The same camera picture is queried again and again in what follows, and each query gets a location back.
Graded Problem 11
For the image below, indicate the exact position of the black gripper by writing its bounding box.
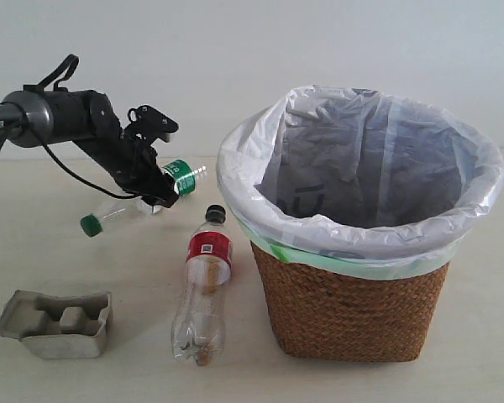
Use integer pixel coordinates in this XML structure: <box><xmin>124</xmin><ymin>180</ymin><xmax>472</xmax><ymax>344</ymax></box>
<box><xmin>77</xmin><ymin>105</ymin><xmax>179</xmax><ymax>208</ymax></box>

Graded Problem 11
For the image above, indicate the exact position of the green label water bottle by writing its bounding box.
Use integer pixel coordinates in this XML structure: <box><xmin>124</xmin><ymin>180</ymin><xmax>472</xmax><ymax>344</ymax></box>
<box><xmin>80</xmin><ymin>159</ymin><xmax>207</xmax><ymax>238</ymax></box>

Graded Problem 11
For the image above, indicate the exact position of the red label clear bottle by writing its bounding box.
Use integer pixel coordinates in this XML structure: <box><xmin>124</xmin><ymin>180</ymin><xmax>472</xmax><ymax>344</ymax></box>
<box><xmin>171</xmin><ymin>204</ymin><xmax>233</xmax><ymax>367</ymax></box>

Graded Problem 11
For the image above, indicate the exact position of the grey moulded pulp tray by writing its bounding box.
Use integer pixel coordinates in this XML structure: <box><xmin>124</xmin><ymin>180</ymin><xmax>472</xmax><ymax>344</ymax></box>
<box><xmin>0</xmin><ymin>290</ymin><xmax>113</xmax><ymax>359</ymax></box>

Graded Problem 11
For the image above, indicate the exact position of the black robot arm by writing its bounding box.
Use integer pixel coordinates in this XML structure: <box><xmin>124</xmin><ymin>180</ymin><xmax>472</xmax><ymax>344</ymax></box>
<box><xmin>0</xmin><ymin>86</ymin><xmax>179</xmax><ymax>208</ymax></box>

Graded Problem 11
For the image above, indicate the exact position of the white plastic bin liner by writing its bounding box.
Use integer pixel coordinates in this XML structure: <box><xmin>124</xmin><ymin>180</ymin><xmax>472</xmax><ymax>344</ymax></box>
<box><xmin>217</xmin><ymin>86</ymin><xmax>504</xmax><ymax>261</ymax></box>

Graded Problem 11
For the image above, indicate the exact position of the woven brown wicker basket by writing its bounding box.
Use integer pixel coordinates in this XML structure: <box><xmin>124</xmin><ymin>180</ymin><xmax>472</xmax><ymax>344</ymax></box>
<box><xmin>251</xmin><ymin>244</ymin><xmax>449</xmax><ymax>363</ymax></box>

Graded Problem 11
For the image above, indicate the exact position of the light green trash bag edge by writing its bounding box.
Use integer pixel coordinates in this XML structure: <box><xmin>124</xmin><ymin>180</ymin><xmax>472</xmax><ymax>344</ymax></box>
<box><xmin>238</xmin><ymin>221</ymin><xmax>457</xmax><ymax>280</ymax></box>

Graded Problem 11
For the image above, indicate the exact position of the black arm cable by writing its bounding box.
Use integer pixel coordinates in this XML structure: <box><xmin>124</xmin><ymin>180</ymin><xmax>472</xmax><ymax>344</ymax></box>
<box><xmin>0</xmin><ymin>53</ymin><xmax>135</xmax><ymax>200</ymax></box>

